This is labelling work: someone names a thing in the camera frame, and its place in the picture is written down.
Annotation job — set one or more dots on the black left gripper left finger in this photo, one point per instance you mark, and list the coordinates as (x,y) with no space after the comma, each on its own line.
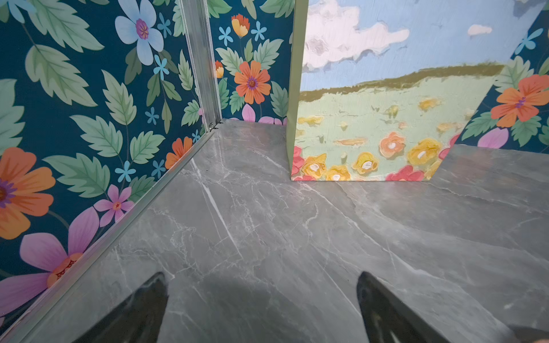
(137,319)

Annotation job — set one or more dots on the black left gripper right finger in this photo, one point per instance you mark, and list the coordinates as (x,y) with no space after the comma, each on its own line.
(387,319)

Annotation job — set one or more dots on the painted landscape paper bag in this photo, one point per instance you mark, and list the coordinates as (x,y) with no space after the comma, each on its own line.
(383,90)

